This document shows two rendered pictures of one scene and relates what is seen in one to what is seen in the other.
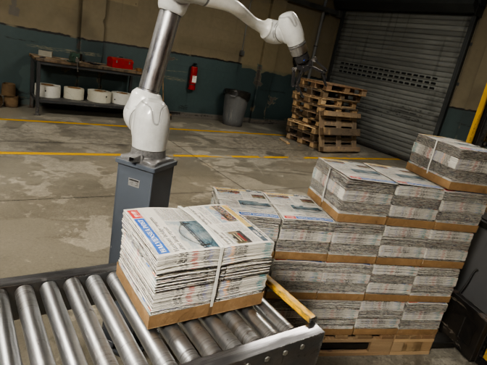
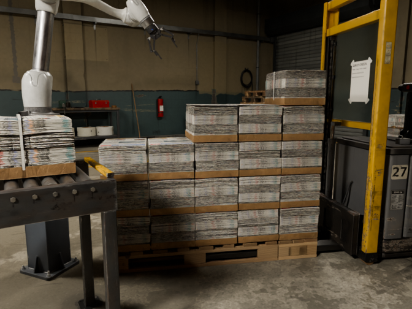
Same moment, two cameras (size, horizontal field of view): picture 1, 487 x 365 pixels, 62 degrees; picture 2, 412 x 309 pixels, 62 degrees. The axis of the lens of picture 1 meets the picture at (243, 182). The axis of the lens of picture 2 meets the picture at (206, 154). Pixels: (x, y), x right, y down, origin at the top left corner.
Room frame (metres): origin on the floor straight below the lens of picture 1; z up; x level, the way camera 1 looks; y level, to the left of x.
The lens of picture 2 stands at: (-0.18, -0.82, 1.11)
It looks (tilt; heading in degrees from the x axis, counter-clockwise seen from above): 9 degrees down; 7
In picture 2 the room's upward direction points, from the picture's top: straight up
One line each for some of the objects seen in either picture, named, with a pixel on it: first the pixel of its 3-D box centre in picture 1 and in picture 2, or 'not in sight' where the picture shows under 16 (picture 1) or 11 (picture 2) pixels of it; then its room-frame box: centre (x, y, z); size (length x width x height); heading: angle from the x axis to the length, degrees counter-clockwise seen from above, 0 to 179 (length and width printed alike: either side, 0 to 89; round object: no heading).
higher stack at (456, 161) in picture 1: (422, 245); (290, 163); (2.31, -1.14, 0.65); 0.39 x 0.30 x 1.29; 17
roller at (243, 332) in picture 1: (216, 300); (46, 178); (1.14, 0.01, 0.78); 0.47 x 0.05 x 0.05; 37
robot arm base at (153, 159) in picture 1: (146, 153); (35, 111); (1.79, 0.46, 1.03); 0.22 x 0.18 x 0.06; 163
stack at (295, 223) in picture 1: (304, 274); (190, 198); (2.11, -0.44, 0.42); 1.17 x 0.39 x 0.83; 107
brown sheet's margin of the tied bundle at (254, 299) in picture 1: (219, 277); (51, 163); (1.19, 0.02, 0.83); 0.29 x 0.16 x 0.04; 36
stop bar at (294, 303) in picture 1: (271, 282); (97, 165); (1.26, -0.16, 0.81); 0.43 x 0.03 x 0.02; 37
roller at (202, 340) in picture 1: (179, 309); (10, 182); (1.06, 0.12, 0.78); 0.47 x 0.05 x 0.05; 37
